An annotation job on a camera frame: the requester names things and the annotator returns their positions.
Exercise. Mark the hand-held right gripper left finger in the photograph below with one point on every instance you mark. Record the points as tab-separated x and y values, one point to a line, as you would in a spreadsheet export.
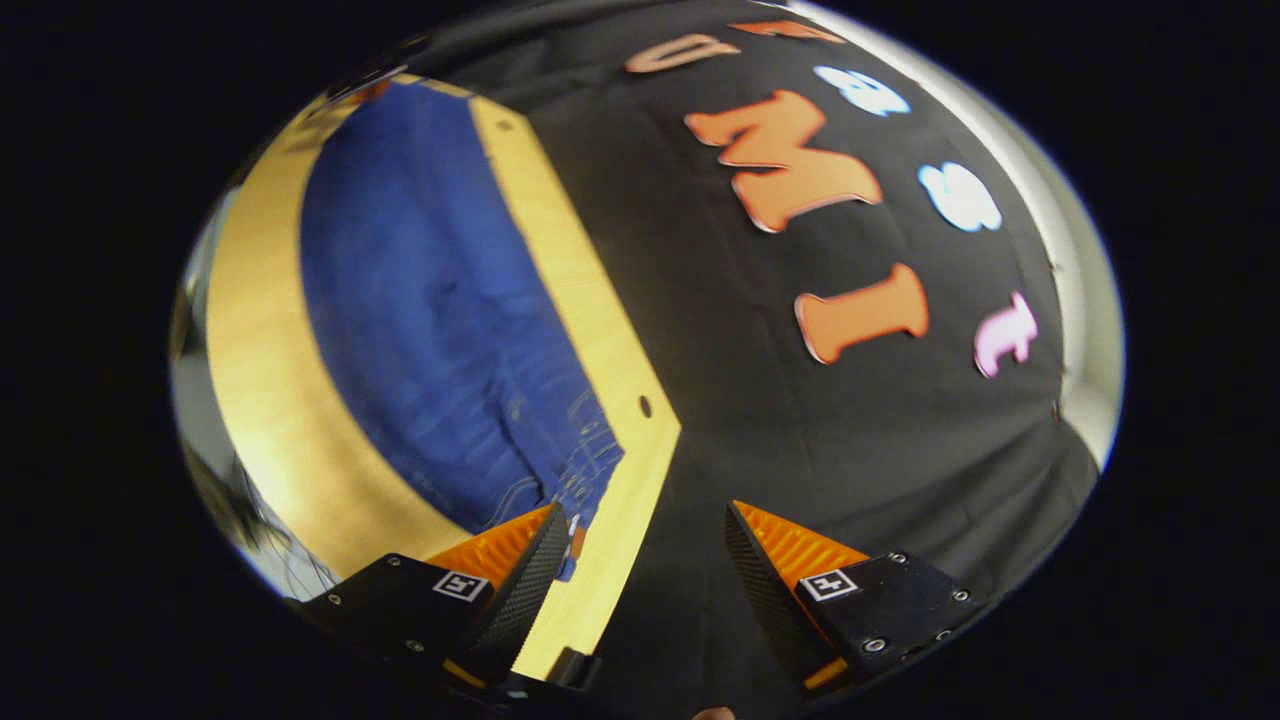
530	585

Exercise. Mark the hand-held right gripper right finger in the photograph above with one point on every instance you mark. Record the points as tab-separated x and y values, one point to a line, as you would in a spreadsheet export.
762	585

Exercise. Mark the blue jeans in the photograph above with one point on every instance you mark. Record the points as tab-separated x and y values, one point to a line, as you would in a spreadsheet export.
430	320

